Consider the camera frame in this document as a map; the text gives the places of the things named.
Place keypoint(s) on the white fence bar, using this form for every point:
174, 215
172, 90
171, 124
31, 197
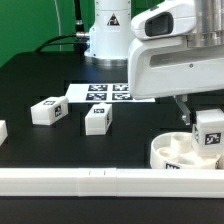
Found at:
3, 131
111, 182

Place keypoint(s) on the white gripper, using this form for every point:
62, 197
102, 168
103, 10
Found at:
178, 49

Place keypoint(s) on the white front fence bar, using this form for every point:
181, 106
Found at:
111, 182

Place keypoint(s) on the white left fence bar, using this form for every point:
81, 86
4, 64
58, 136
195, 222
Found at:
3, 131

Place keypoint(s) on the white round stool seat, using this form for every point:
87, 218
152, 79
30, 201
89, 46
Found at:
173, 150

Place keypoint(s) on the white marker sheet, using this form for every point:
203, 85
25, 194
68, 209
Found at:
106, 92

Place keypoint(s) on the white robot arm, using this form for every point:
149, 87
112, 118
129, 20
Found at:
111, 35

